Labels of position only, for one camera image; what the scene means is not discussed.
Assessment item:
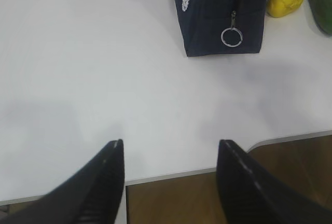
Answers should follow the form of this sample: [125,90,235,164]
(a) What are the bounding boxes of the yellow lemon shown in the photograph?
[267,0,303,18]

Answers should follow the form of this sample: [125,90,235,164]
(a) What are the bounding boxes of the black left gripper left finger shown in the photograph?
[1,139,125,223]

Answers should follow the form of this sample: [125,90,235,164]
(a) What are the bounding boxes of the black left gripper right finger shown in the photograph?
[218,139,331,223]

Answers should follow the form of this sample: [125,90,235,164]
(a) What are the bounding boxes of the green cucumber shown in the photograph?
[306,0,332,37]

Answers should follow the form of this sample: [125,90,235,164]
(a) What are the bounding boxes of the navy blue insulated bag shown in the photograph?
[174,0,266,57]

